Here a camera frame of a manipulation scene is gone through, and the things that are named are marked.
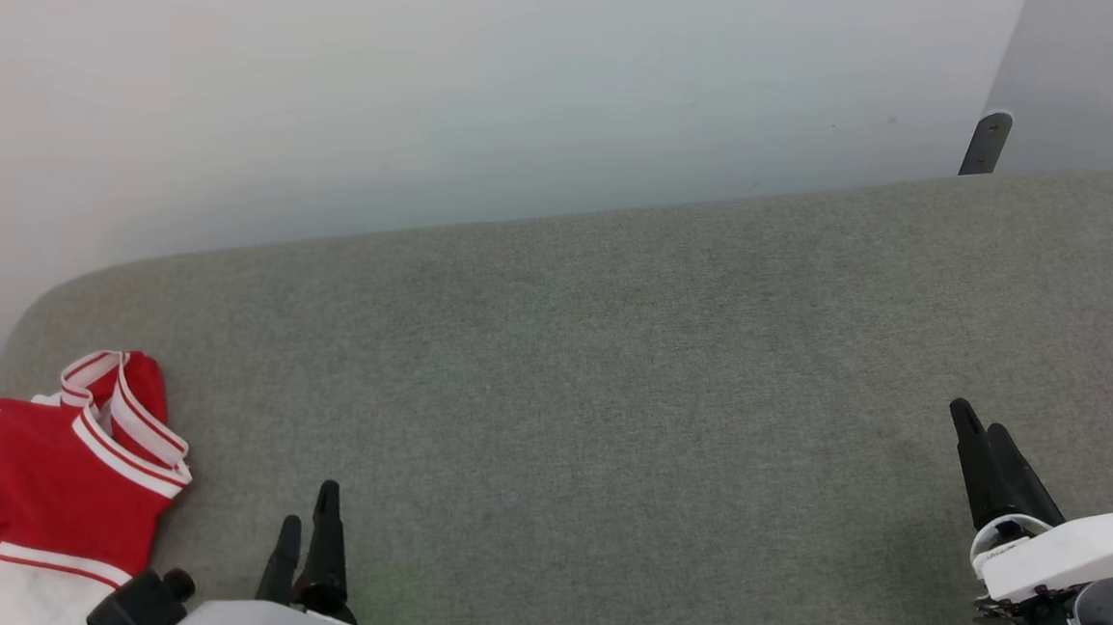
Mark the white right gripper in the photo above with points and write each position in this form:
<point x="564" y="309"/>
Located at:
<point x="1073" y="547"/>

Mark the red white basketball jersey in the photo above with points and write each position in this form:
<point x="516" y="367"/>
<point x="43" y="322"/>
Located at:
<point x="36" y="489"/>

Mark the grey fabric sofa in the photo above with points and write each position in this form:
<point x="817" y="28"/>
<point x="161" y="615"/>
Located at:
<point x="620" y="396"/>

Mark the white panel with screws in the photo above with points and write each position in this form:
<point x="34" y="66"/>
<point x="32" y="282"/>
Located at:
<point x="1082" y="58"/>

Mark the dark metal bracket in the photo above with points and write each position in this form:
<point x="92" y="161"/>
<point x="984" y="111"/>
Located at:
<point x="986" y="143"/>

